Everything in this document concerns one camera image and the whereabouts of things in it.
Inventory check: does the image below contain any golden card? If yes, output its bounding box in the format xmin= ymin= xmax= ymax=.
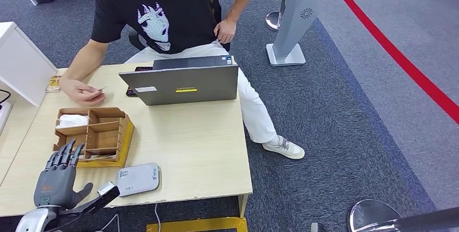
xmin=45 ymin=75 xmax=62 ymax=93

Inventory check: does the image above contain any red floor tape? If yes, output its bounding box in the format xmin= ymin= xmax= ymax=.
xmin=323 ymin=0 xmax=459 ymax=124

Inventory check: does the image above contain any white reader cable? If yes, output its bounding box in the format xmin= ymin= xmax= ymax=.
xmin=154 ymin=203 xmax=162 ymax=232

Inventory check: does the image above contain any white cabinet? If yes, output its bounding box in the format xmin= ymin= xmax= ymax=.
xmin=0 ymin=22 xmax=58 ymax=107

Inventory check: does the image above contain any grey kiosk stand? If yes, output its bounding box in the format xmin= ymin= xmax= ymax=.
xmin=266 ymin=0 xmax=319 ymax=67

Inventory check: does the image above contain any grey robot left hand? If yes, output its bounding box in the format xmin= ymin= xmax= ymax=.
xmin=33 ymin=138 xmax=94 ymax=210

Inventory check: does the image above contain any black smartphone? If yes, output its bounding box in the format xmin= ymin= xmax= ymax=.
xmin=126 ymin=66 xmax=154 ymax=97

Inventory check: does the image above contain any person's right hand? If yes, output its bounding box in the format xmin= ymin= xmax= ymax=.
xmin=59 ymin=76 xmax=107 ymax=108

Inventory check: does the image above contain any wooden compartment organizer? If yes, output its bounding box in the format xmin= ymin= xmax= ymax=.
xmin=53 ymin=107 xmax=127 ymax=162

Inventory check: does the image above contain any yellow floor tape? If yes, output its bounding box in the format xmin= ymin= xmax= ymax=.
xmin=146 ymin=217 xmax=248 ymax=232

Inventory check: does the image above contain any grey card reader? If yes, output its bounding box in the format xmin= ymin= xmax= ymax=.
xmin=116 ymin=162 xmax=161 ymax=198

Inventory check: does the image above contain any pale sneaker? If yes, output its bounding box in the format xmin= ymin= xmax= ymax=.
xmin=262 ymin=135 xmax=305 ymax=160

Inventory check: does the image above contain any person's left hand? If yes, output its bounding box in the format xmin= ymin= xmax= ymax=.
xmin=214 ymin=19 xmax=238 ymax=45

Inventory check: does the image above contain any white crumpled paper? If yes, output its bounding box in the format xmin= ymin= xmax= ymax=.
xmin=55 ymin=114 xmax=89 ymax=129

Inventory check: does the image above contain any white power strip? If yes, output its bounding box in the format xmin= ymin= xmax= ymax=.
xmin=0 ymin=101 xmax=14 ymax=136

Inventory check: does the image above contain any chrome stanchion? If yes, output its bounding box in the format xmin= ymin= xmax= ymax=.
xmin=265 ymin=0 xmax=292 ymax=32

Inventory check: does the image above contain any person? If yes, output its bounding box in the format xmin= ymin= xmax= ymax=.
xmin=59 ymin=0 xmax=305 ymax=160

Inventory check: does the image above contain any grey laptop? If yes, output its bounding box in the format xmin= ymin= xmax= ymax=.
xmin=119 ymin=55 xmax=240 ymax=107

